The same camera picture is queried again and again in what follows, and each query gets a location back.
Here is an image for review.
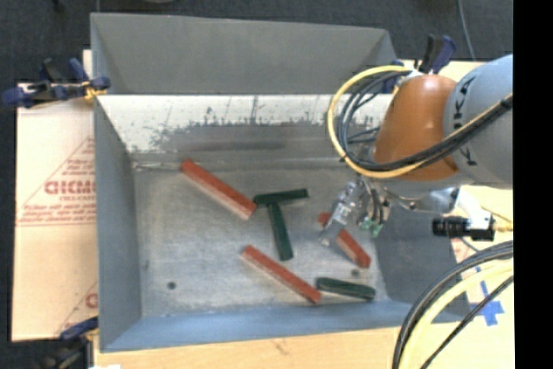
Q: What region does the black cylinder on white bracket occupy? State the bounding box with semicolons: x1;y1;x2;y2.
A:
432;186;498;242

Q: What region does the brown cardboard board red print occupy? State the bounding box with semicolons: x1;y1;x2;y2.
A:
10;48;100;343

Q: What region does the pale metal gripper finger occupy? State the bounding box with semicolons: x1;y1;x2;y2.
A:
319;207;342;245
329;204;353;248

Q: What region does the red-brown flat block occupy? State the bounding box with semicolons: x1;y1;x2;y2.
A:
179;158;258;222
239;244;323;305
317;211;373;270

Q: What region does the grey metal bin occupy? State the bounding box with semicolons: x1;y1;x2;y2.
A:
89;11;470;353

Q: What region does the dark green flat block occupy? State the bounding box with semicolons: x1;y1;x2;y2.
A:
265;202;296;262
315;276;378;302
251;188;311;207

